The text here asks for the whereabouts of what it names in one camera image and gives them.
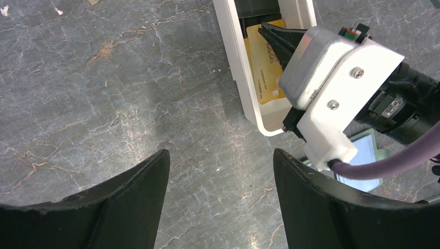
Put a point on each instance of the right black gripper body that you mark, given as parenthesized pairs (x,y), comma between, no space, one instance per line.
(291,121)

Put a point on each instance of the white rectangular tray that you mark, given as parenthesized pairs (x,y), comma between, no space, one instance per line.
(268,117)

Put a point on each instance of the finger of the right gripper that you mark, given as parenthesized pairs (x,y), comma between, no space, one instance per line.
(283,41)

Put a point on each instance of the black card in tray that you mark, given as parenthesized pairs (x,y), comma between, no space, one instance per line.
(253,12)

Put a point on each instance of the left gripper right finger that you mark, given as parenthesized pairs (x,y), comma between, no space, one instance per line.
(321,212)

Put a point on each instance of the green card holder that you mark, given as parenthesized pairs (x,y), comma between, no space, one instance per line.
(367,152)

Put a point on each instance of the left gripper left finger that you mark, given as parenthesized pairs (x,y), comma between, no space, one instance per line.
(121,212)

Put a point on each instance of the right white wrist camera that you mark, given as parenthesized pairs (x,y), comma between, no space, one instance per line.
(330,78)

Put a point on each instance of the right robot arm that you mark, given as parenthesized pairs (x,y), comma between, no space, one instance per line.
(405,108)

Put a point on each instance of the gold cards in tray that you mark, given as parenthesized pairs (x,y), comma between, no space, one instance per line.
(265,66)

